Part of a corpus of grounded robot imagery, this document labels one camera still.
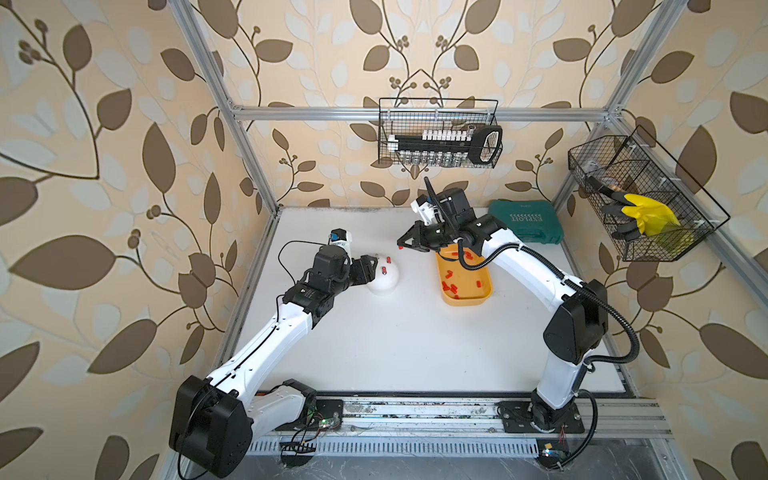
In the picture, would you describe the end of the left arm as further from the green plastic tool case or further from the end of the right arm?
the green plastic tool case

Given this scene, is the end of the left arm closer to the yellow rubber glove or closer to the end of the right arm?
the end of the right arm

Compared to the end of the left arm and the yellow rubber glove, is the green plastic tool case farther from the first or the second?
the end of the left arm

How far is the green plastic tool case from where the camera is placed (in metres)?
1.10

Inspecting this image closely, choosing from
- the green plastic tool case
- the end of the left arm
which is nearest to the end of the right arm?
the end of the left arm

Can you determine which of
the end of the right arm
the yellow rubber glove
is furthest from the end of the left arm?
the yellow rubber glove

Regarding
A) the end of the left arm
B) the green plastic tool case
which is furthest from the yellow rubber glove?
the end of the left arm
